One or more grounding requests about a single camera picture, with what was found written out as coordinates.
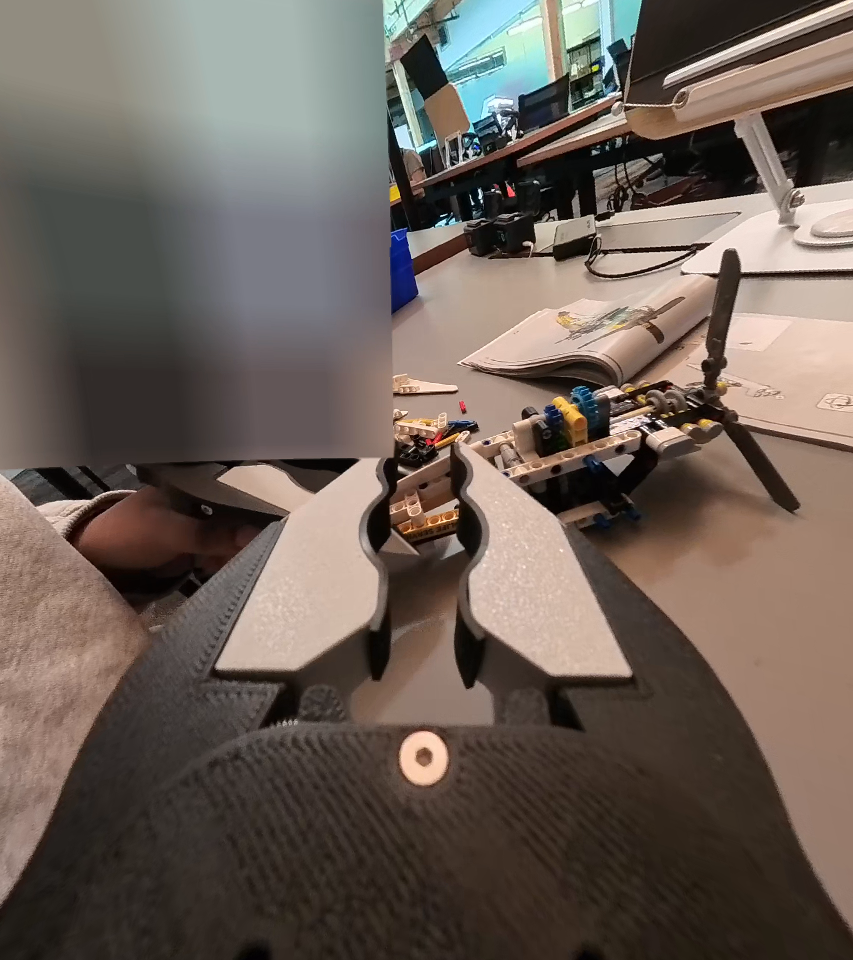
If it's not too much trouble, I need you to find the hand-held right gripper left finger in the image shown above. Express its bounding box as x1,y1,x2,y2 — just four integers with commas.
212,456,399,684

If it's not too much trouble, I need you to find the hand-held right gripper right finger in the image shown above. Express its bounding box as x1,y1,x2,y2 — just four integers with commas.
450,442,636,690

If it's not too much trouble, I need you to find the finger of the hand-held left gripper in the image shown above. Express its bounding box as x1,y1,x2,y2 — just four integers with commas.
215,463,332,520

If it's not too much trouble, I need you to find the lego airplane model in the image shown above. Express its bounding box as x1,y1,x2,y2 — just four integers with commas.
389,249,803,543

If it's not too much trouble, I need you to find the pile of loose lego pieces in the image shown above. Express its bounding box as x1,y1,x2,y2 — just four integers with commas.
394,411,482,462

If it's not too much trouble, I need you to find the open lego instruction booklet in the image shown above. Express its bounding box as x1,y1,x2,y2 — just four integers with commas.
458,275,853,459

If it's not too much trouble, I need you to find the person's left hand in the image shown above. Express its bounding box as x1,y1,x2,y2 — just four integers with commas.
74,487,279,595

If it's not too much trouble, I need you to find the blue plastic bin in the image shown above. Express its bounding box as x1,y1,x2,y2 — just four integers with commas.
390,227,419,315

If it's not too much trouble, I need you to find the black power adapter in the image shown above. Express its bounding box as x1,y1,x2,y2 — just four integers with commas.
552,216,600,261

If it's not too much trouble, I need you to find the grey flat pad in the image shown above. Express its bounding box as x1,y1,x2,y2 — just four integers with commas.
599,212,743,250

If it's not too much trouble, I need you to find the brown office desk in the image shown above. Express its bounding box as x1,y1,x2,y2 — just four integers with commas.
413,96,626,226

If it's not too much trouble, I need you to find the black leaning board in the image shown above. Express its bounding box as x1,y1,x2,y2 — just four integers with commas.
400,33,473,144

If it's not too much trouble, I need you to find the black office monitor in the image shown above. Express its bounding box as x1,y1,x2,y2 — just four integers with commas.
518,75,572,123

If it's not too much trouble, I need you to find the white stand with round base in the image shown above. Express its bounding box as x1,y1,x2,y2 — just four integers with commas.
662,15,853,277

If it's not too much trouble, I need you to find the dark screen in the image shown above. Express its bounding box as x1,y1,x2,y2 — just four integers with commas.
625,0,853,87

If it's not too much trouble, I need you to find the black braided cable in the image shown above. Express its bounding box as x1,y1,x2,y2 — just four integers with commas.
584,232,714,281

